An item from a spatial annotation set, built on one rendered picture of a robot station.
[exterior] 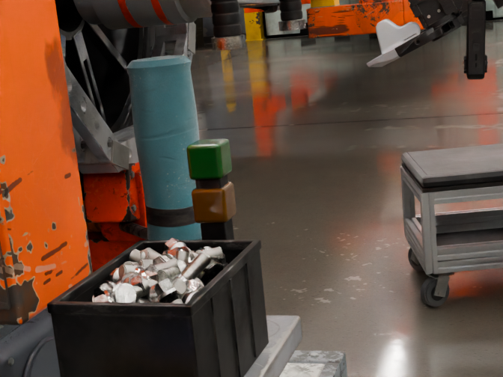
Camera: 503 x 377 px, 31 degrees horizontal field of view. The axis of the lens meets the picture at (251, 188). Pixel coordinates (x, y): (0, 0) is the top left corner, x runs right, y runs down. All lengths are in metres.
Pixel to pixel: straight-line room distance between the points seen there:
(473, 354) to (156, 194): 1.02
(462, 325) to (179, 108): 1.18
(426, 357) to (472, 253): 0.35
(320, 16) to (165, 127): 3.85
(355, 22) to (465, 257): 2.88
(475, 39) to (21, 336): 0.75
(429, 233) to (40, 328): 1.22
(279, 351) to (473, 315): 1.36
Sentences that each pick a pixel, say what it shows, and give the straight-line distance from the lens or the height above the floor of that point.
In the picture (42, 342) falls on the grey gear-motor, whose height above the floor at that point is 0.39.
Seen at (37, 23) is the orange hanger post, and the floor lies 0.81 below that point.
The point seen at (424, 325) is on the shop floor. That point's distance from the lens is 2.25.
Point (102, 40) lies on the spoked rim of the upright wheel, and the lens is 1.57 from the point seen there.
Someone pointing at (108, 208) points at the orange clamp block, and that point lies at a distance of 1.39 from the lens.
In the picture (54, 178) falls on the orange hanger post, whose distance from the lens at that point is 0.99.
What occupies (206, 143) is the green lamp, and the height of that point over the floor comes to 0.66.
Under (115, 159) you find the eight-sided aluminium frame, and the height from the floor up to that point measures 0.60.
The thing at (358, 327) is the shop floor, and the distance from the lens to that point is 2.26.
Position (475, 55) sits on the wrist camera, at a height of 0.70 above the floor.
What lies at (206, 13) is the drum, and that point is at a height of 0.79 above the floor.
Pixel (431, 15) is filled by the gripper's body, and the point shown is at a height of 0.76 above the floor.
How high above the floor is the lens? 0.82
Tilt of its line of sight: 12 degrees down
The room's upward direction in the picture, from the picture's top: 6 degrees counter-clockwise
